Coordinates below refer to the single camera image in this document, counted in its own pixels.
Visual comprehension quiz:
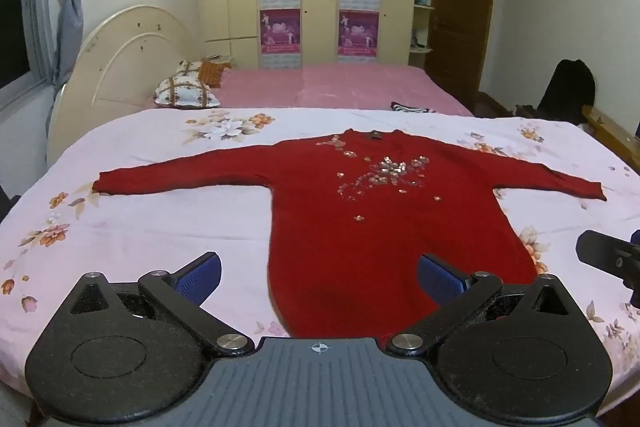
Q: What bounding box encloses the brown wooden door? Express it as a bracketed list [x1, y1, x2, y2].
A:
[425, 0, 498, 105]

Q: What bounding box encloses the black white striped cloth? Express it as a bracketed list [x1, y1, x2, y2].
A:
[390, 101, 437, 114]

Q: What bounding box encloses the cream curved headboard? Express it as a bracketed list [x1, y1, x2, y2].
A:
[46, 5, 203, 168]

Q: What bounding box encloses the orange patterned pillow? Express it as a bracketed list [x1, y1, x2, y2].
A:
[176, 59, 235, 90]

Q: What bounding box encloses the black bag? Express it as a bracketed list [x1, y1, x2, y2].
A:
[536, 58, 598, 126]

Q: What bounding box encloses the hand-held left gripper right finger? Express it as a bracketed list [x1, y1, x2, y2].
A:
[389, 254, 572, 355]

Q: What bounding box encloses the floral white bedsheet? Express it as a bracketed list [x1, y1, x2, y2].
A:
[0, 107, 640, 418]

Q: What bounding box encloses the white patterned pillow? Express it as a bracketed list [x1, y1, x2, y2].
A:
[154, 76, 222, 109]

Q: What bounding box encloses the window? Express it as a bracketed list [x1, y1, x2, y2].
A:
[0, 0, 53, 110]

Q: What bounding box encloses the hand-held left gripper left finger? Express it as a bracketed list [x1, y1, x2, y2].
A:
[64, 251, 252, 356]

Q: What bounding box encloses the grey tied curtain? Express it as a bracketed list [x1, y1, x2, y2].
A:
[21, 0, 89, 94]

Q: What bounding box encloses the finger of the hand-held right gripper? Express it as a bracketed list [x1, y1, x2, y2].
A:
[575, 229, 640, 309]

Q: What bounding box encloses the red sequined sweater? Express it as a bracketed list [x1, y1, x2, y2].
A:
[92, 129, 607, 340]

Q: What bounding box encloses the pink bedspread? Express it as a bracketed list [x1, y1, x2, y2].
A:
[212, 63, 475, 118]

